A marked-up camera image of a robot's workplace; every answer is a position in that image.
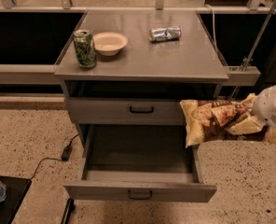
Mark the white bowl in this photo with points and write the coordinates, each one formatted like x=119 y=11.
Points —
x=110 y=43

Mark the brown yellow chip bag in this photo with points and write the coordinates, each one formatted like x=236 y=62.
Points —
x=207 y=121

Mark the closed grey top drawer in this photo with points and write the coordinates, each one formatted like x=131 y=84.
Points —
x=125 y=111

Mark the black tray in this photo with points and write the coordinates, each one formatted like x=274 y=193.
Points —
x=16 y=191

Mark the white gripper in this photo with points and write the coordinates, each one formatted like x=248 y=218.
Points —
x=268 y=105

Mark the open grey drawer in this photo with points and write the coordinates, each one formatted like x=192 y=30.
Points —
x=139 y=163

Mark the crushed silver can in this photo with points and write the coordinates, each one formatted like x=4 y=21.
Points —
x=165 y=34

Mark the green soda can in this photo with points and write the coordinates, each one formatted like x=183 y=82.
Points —
x=84 y=48

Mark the black power adapter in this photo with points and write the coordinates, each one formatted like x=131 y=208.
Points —
x=66 y=153

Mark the black floor object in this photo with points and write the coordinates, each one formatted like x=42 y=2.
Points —
x=69 y=208

